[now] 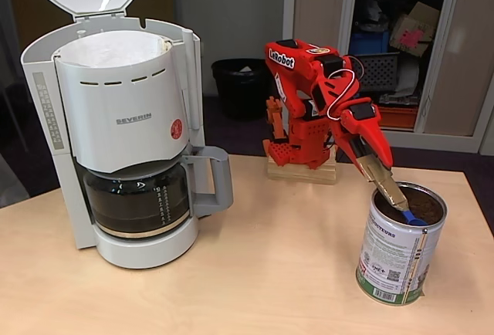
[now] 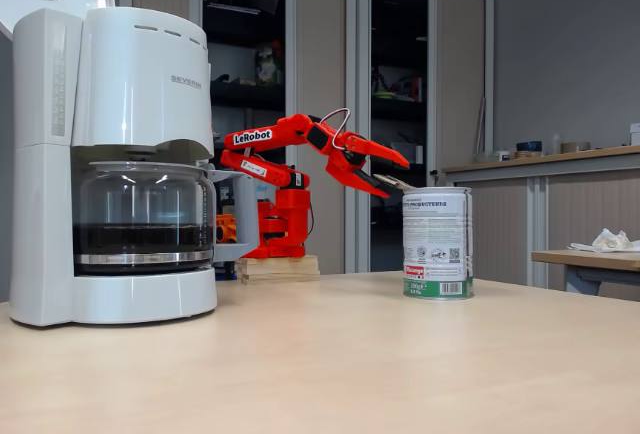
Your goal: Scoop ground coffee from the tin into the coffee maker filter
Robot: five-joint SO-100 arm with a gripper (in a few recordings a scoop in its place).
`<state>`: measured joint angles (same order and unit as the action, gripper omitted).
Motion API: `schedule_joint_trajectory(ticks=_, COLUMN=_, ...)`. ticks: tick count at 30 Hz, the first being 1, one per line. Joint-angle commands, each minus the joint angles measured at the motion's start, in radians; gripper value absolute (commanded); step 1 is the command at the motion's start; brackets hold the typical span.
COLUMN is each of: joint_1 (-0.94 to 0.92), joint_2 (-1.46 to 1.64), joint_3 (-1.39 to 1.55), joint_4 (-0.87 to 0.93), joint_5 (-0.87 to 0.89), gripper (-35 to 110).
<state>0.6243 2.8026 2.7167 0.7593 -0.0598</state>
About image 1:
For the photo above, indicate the wooden base block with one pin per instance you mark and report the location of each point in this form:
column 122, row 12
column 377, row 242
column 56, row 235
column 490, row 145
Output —
column 301, row 176

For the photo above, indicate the grey tambour door cabinet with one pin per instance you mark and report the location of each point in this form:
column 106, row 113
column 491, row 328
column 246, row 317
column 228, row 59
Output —
column 459, row 80

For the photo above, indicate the cardboard box with pink mark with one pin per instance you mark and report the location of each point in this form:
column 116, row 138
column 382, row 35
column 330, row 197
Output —
column 415, row 30

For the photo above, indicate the orange plastic crate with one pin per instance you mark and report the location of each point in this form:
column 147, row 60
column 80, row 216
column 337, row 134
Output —
column 399, row 117

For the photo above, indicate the blue plastic crate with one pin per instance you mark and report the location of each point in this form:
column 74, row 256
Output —
column 366, row 43

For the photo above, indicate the black waste bin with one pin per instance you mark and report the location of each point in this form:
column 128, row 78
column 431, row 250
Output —
column 241, row 92

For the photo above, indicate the grey perforated basket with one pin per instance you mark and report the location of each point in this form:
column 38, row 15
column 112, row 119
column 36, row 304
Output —
column 380, row 72

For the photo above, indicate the orange plastic clamp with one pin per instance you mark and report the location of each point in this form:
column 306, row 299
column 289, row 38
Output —
column 275, row 115

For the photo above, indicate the red robot arm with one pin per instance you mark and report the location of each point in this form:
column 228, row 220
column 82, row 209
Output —
column 305, row 130

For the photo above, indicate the white paper sheet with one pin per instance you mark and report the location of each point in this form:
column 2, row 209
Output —
column 408, row 76

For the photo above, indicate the white coffee maker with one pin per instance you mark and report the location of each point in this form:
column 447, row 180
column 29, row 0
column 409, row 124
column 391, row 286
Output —
column 123, row 107

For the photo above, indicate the white paper coffee filter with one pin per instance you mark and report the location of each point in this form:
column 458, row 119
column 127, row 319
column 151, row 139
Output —
column 112, row 49

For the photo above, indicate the white green coffee tin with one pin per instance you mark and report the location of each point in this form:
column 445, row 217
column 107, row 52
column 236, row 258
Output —
column 397, row 258

